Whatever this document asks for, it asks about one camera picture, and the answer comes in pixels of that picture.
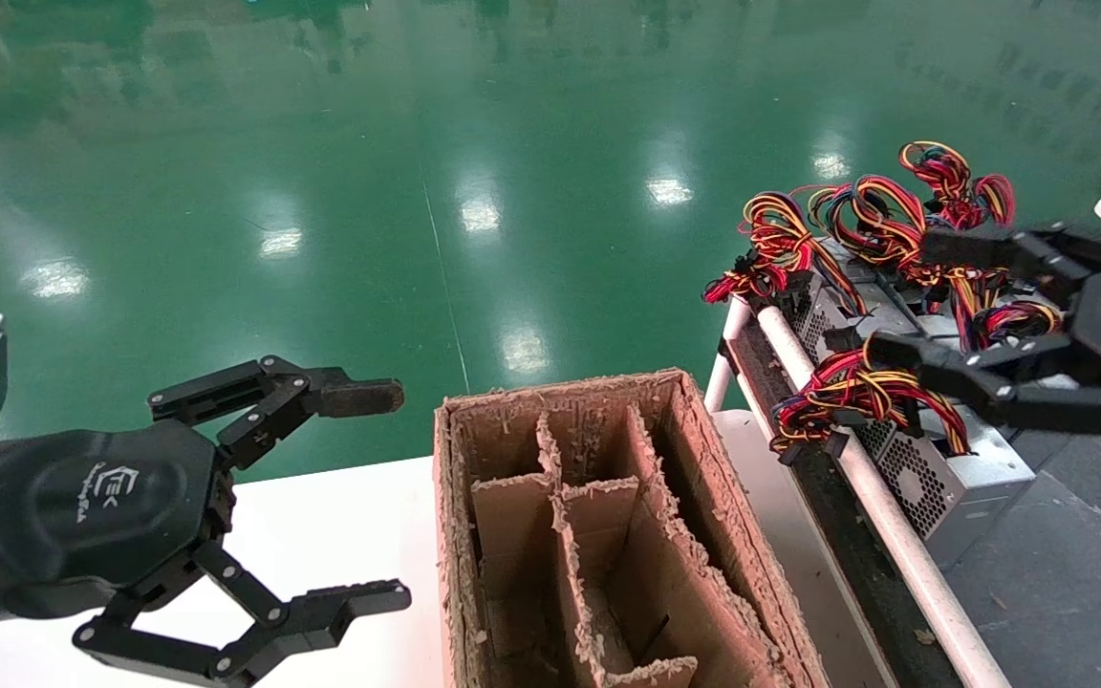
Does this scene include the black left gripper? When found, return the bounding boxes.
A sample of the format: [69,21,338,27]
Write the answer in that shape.
[0,355,413,688]

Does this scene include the worn brown cardboard box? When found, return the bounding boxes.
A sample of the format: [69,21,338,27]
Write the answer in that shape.
[433,368,829,688]

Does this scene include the brown cardboard divider insert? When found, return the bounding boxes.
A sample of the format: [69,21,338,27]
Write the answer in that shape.
[469,411,771,688]

